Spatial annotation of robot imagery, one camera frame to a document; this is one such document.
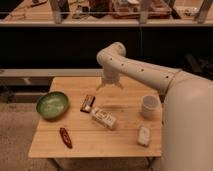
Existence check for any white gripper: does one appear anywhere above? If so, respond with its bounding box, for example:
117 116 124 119
96 71 123 90

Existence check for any green ceramic bowl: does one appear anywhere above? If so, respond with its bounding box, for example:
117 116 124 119
36 91 69 120

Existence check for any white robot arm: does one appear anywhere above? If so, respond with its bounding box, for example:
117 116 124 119
96 42 213 171

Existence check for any brown snack bar packet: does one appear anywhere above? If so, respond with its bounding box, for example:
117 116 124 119
80 95 95 113

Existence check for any wooden table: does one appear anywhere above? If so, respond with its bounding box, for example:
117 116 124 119
29 77 162 158

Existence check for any white paper cup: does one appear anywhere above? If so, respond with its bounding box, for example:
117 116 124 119
141 95 159 118

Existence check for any red chili pepper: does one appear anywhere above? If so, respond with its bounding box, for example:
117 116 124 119
60 128 72 148

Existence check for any wooden shelf with clutter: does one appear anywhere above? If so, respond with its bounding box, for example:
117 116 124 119
0 0 213 27

